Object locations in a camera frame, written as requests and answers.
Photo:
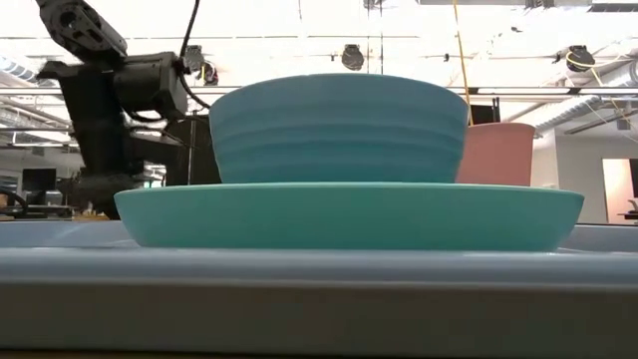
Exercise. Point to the black computer monitor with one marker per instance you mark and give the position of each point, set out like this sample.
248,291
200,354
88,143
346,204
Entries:
39,179

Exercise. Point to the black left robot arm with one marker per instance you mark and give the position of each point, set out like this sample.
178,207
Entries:
75,25

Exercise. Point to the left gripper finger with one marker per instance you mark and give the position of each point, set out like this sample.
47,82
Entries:
85,194
112,187

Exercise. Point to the round sign on pole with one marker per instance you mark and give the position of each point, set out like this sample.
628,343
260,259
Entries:
192,149

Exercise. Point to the blue ribbed bowl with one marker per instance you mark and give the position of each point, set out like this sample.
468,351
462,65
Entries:
339,129

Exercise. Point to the blue plastic serving tray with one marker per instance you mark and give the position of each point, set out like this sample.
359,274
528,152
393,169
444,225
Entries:
319,299

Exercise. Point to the teal deep plate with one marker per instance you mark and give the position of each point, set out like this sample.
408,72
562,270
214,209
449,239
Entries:
349,217

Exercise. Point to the pink ribbed cup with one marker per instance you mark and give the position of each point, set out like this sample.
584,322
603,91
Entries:
498,154

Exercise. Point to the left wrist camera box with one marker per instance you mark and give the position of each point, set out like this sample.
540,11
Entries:
149,85

